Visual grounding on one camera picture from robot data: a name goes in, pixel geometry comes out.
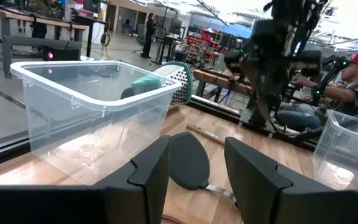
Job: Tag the metal box grater green frame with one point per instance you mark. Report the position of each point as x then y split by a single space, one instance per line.
179 77

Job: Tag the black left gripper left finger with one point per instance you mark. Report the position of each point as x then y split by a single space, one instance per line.
148 186

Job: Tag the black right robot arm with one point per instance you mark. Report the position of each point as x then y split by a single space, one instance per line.
272 37

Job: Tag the wooden table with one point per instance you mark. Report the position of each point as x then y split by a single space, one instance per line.
216 79

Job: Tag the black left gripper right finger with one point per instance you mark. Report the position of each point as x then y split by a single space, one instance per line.
253 186

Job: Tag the dark computer monitor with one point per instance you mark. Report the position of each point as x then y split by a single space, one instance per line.
176 26

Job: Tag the black spatula with metal neck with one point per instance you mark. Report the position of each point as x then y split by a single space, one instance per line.
188 161

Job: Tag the person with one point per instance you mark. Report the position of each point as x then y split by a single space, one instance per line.
149 34
353 96

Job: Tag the wooden top workbench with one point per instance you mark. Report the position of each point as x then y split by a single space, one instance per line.
42 20

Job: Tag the wooden utensil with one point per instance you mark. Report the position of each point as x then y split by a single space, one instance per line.
205 134

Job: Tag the red storage shelving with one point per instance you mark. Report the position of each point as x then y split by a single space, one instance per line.
202 43

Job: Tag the clear plastic bin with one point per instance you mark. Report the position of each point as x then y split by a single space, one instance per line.
89 103
346 149

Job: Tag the black box with pink light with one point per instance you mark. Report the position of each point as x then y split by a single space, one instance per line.
64 54

